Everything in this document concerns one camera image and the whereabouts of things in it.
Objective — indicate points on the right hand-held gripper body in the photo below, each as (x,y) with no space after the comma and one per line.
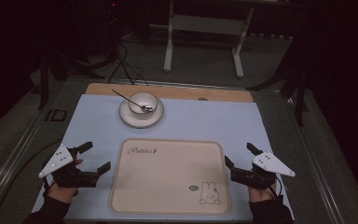
(256,177)

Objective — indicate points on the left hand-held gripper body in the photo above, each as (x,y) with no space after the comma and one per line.
(71,178)

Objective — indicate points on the person's right hand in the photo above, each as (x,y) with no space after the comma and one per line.
(260,194)

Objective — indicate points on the person's left hand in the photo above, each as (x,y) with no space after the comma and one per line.
(59,193)

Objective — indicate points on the light blue table mat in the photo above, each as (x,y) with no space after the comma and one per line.
(199,121)

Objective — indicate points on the white saucer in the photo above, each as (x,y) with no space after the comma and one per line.
(141,121)

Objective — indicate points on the beige rabbit print placemat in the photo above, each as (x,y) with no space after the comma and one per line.
(167,177)

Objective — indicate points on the metal spoon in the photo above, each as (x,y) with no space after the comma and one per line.
(130,100)

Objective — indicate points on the round table grommet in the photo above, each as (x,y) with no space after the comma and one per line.
(202,99)

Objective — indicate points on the white bowl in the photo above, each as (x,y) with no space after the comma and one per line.
(143,101)

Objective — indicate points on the black metal stand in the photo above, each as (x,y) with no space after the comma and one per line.
(45,77)
(295,81)

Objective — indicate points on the white metal desk frame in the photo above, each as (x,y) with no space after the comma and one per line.
(206,25)

